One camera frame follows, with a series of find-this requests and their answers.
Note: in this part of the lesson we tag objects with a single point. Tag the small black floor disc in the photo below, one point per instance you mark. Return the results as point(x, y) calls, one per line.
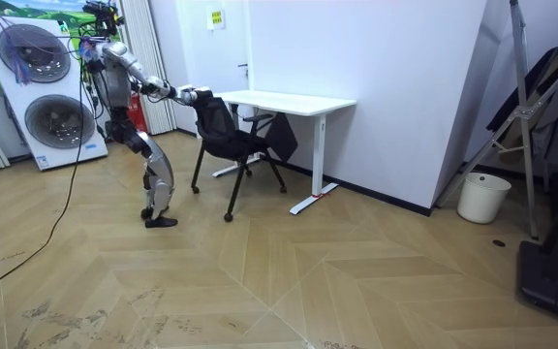
point(499, 243)

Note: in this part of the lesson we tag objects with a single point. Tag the red fire extinguisher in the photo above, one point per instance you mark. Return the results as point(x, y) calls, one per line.
point(137, 116)

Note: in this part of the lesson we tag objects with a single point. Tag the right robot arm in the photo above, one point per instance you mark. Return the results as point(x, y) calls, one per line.
point(129, 63)

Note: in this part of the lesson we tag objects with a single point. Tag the black mesh office chair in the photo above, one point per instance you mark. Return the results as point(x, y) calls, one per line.
point(221, 136)

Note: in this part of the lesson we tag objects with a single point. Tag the silver metal stand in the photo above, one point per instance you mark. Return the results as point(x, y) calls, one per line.
point(521, 72)

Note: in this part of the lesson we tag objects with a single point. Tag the white washing machine tower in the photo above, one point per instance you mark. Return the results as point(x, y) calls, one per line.
point(17, 111)

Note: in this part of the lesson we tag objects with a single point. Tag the white door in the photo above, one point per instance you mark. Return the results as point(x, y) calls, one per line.
point(226, 53)

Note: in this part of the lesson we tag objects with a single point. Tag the black machine base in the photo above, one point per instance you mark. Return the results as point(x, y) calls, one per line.
point(540, 276)

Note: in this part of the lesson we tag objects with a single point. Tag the white waste bin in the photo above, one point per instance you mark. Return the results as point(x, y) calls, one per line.
point(481, 199)

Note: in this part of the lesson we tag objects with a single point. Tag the robot legs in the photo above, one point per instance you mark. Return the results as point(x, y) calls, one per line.
point(160, 167)

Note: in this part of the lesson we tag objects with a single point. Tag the yellow door sign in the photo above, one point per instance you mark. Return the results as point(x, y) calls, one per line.
point(216, 18)

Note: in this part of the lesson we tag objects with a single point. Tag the robot body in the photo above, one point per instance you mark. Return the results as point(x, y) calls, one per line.
point(116, 87)

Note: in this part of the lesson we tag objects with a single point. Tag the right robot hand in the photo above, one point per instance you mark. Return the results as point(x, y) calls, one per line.
point(189, 96)

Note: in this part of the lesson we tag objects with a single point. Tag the white desk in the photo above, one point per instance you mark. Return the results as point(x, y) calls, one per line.
point(288, 103)

